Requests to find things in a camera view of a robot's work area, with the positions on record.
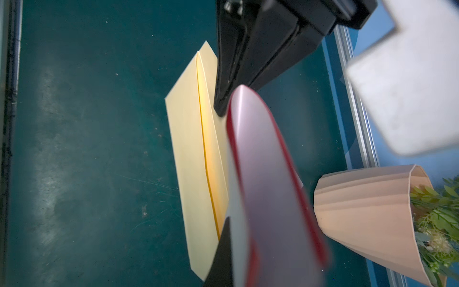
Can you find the peach flower pot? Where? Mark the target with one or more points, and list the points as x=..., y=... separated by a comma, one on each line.
x=370, y=212

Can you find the red letter paper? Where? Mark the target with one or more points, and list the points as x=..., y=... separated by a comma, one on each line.
x=275, y=239

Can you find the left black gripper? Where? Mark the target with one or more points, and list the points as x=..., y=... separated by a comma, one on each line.
x=277, y=35

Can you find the large yellow envelope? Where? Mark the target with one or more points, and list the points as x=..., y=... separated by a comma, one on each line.
x=199, y=149

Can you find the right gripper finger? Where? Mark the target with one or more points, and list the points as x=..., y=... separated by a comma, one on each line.
x=221, y=271

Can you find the white flower plant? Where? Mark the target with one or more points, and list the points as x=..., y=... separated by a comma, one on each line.
x=436, y=228

